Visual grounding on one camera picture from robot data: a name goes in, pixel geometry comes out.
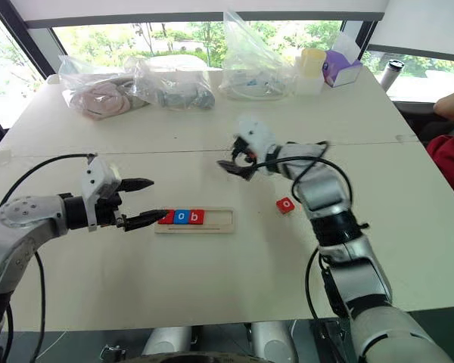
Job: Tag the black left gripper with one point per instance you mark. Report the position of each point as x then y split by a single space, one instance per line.
106 211

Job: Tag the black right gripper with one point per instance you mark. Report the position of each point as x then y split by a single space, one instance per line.
243 149

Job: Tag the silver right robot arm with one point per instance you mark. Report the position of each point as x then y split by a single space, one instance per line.
321 193

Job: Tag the person's bare forearm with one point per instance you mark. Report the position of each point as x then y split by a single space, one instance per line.
452 104

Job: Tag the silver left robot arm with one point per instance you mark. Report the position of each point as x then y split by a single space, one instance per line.
22 219

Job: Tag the red letter block r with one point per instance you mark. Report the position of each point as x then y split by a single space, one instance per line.
170 221

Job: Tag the blue letter block o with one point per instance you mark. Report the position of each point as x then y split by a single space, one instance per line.
181 216

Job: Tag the red letter block b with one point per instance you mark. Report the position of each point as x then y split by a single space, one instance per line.
195 216

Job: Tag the wooden letter tray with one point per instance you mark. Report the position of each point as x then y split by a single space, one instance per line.
219 221

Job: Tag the red letter block o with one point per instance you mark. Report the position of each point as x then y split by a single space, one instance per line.
285 205

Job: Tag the silver robot leg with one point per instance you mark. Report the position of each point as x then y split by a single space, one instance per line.
166 340
268 340

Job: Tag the plastic bag with grey items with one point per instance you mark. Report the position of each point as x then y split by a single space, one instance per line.
178 94

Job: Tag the tall clear plastic bag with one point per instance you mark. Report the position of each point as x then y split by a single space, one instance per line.
249 72

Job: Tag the clear plastic container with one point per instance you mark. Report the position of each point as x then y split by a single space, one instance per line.
310 86

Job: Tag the plastic bag with pink cloth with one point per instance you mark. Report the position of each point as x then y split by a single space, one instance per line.
98 98

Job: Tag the yellow plastic cup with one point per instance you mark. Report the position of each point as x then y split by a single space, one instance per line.
313 62

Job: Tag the purple tissue box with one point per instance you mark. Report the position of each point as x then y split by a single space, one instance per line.
334 68

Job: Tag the white tumbler with black lid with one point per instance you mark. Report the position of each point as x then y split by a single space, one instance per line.
389 73

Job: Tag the person's red garment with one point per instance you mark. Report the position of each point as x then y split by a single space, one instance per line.
452 166

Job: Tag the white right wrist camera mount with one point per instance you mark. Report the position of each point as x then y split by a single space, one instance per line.
255 136

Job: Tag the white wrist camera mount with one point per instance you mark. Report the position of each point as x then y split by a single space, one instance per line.
96 181
255 136

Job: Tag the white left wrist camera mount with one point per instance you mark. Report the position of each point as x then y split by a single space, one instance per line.
96 181

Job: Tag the dark window frame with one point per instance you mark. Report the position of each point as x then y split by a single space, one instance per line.
136 19

